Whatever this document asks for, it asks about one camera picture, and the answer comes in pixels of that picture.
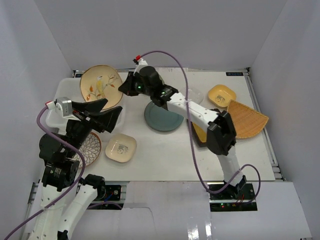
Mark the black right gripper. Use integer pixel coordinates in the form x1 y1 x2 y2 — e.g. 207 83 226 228
118 71 154 97

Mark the beige bird pattern plate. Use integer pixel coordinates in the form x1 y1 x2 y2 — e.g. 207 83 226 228
80 65 123 110

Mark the flower pattern round bowl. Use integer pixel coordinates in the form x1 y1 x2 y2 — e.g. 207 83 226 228
79 132 102 167

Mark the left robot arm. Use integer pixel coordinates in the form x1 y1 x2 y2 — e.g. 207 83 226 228
29 97 123 240

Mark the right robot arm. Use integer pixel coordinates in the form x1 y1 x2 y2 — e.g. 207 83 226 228
118 66 247 200

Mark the white plastic bin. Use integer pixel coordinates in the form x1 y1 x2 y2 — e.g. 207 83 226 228
45 77 126 133

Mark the teal round plate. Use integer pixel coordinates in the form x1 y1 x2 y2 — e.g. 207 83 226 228
144 101 184 133

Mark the cream square panda dish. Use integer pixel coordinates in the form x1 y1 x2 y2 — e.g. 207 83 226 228
105 133 137 163

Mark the clear glass plate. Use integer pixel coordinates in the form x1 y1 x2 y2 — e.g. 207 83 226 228
179 86 204 105

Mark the black square amber plate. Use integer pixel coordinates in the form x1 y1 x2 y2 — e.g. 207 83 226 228
191 122 207 148

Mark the yellow square panda dish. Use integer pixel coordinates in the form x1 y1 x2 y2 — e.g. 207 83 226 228
207 84 237 108

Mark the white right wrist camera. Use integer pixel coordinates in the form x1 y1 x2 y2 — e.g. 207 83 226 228
133 55 148 74

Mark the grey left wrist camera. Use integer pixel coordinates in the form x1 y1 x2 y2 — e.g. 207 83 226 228
45 97 73 118

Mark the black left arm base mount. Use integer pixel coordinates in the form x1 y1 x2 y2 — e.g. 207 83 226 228
73 184 124 210

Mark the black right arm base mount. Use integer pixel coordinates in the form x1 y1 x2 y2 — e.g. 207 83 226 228
209 183 258 213

